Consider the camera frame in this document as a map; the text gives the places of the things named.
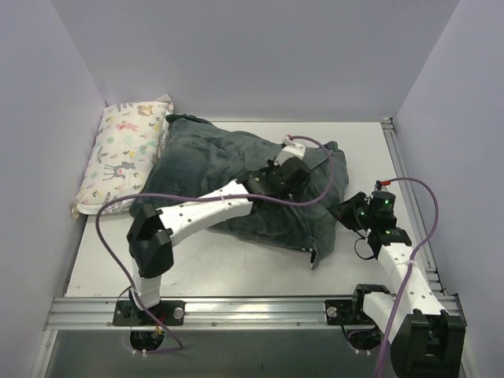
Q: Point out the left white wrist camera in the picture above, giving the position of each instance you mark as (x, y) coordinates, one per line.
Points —
(290, 149)

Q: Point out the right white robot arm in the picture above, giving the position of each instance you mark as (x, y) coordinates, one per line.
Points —
(422, 337)

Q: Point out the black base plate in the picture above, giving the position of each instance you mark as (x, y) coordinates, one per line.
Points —
(169, 312)
(340, 312)

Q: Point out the front aluminium rail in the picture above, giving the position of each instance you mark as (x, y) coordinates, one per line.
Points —
(92, 314)

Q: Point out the right side aluminium rail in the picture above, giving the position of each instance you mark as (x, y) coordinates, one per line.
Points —
(412, 208)

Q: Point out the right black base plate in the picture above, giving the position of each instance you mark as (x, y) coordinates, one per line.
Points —
(340, 312)

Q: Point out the floral deer print pillow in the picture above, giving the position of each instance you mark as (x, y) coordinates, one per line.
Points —
(129, 140)

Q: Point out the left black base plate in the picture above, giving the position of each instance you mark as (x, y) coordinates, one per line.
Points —
(169, 312)

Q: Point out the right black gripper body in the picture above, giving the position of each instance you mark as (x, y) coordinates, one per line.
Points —
(350, 209)

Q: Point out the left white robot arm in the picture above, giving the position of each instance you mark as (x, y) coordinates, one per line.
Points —
(154, 232)

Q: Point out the aluminium rail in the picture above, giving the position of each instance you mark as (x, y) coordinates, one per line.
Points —
(92, 314)
(412, 208)

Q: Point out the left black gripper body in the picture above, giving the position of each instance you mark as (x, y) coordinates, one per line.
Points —
(276, 173)

